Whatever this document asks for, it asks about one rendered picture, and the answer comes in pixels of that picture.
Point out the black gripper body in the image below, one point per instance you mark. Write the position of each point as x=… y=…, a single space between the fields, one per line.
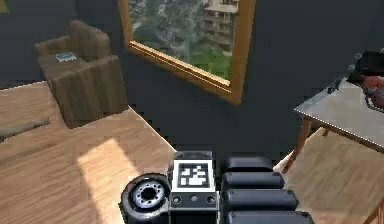
x=146 y=196

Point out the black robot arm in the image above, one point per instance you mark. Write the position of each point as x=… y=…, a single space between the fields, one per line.
x=253 y=196

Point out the brown armchair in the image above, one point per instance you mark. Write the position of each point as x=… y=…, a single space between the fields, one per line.
x=83 y=83

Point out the blue and white book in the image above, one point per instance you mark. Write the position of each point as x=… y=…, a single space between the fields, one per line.
x=65 y=57

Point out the wooden framed window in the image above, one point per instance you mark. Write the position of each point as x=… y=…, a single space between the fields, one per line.
x=186 y=40

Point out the grey top wooden table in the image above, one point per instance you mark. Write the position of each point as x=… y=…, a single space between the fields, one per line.
x=346 y=113

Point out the yellow framed picture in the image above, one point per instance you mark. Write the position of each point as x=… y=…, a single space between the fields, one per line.
x=2 y=6

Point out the red and black object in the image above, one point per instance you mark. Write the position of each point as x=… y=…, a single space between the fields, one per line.
x=375 y=91

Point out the black desk lamp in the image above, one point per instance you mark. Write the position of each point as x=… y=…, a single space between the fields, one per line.
x=366 y=66

